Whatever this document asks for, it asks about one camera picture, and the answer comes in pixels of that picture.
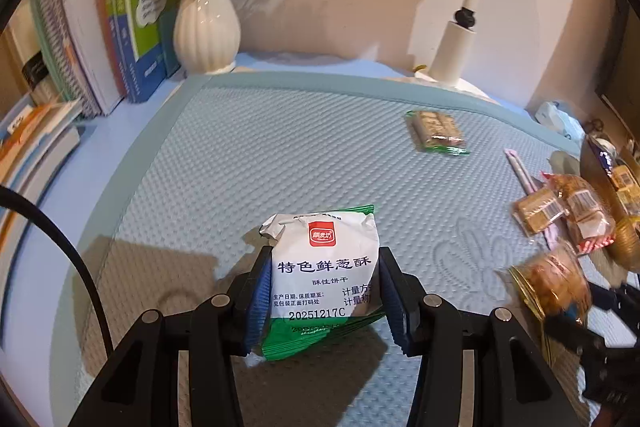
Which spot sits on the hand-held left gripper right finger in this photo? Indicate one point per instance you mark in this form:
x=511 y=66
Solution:
x=395 y=307

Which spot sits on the red label cracker packet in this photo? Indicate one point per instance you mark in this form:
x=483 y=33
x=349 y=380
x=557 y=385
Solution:
x=587 y=219

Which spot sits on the light blue textured mat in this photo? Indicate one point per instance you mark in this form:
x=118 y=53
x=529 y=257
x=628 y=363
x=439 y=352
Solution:
x=300 y=157

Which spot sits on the gold-edged fried snack packet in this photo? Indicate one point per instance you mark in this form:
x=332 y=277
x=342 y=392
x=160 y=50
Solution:
x=555 y=282

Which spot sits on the purple white snack bag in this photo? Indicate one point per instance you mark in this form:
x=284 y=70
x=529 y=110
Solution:
x=602 y=154

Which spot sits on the pink stick packet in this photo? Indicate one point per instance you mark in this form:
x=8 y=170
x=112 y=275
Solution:
x=525 y=187

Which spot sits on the white lamp stand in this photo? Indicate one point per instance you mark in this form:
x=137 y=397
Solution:
x=455 y=47

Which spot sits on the green-edged biscuit packet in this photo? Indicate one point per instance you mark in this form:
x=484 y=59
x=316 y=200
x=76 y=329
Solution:
x=437 y=132

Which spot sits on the stack of lying books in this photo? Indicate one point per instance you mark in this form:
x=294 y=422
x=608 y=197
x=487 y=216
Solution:
x=30 y=142

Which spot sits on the dark wooden frame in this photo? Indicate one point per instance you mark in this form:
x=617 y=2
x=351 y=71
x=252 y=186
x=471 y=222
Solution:
x=620 y=72

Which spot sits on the row of upright books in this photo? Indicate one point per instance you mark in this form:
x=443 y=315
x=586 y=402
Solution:
x=75 y=52

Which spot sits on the brown wicker basket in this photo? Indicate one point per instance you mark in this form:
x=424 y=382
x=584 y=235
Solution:
x=625 y=237

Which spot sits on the white ribbed vase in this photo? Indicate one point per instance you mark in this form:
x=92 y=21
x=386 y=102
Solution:
x=206 y=22

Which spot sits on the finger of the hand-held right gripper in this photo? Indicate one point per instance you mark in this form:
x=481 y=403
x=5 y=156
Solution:
x=612 y=298
x=575 y=332

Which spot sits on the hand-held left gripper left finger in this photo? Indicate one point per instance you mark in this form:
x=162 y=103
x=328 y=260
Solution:
x=257 y=302

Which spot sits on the white plastic bag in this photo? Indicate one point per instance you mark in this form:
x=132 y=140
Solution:
x=557 y=117

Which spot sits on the white green biscuit packet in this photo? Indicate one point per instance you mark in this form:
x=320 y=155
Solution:
x=320 y=272

